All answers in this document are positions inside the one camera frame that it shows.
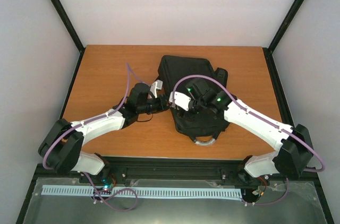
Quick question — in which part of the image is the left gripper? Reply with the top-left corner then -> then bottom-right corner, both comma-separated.
138,94 -> 172,115

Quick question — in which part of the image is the black student backpack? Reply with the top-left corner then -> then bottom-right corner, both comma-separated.
158,55 -> 229,146

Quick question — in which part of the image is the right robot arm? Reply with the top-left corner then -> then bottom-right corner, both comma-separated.
184,75 -> 316,179

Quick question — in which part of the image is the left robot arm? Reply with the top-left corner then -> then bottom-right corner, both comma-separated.
38,80 -> 169,183

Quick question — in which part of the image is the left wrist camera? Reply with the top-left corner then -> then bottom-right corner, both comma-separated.
150,80 -> 163,98

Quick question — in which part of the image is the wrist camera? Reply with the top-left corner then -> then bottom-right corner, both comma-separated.
150,80 -> 163,98
168,91 -> 191,111

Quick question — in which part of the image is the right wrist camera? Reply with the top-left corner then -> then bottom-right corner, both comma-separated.
168,91 -> 191,111

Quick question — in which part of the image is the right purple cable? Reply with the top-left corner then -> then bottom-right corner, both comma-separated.
172,74 -> 327,207

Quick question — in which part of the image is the black mounting rail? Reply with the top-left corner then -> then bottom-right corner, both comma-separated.
34,154 -> 317,185

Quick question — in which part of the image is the left black frame post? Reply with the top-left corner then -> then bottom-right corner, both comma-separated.
33,0 -> 86,54

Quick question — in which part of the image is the black frame post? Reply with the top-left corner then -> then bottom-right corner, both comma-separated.
33,0 -> 86,54
267,0 -> 324,52

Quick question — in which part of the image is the light blue cable duct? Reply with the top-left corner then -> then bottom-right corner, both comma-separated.
41,185 -> 242,201

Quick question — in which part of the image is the right black frame post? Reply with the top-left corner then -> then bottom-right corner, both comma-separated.
267,0 -> 324,52

